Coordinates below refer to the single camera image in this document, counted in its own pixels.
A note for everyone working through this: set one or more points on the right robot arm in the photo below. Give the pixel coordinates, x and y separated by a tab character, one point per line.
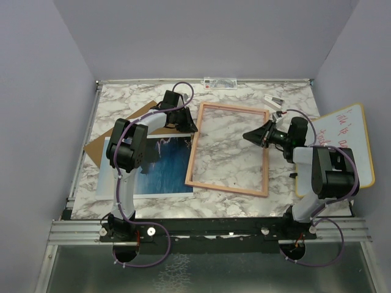
328	174

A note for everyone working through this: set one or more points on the white marker eraser piece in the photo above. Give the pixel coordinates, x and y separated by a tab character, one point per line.
273	102

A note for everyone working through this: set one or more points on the small label card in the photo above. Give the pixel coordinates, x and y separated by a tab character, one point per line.
220	83

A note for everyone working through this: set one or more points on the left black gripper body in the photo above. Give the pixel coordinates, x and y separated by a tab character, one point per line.
179	121

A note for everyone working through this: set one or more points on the clear acrylic sheet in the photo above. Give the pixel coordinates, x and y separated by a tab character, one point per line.
227	149

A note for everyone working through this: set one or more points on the pink picture frame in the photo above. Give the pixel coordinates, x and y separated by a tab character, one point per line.
227	149

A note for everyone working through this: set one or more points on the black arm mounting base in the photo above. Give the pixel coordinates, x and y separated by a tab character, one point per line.
203	235

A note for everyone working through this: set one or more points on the yellow rimmed whiteboard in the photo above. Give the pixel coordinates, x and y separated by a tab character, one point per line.
344	128

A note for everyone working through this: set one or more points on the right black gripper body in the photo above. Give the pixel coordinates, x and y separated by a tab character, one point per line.
277	137

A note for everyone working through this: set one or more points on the blue landscape photo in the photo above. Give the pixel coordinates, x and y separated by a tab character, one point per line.
162	174

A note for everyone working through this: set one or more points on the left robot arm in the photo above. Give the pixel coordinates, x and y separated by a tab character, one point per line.
126	152

